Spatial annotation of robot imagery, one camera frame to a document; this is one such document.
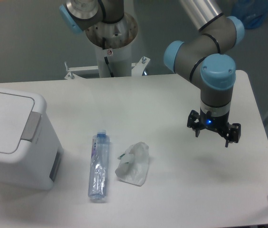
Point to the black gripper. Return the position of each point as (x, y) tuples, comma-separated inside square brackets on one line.
[(230, 132)]

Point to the white push-button trash can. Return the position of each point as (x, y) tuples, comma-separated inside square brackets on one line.
[(30, 151)]

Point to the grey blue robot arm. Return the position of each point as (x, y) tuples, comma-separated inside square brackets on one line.
[(202, 62)]

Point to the crumpled clear plastic bag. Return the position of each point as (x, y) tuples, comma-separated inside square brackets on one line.
[(134, 164)]

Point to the crushed clear plastic bottle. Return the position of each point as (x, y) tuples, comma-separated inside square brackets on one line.
[(99, 166)]

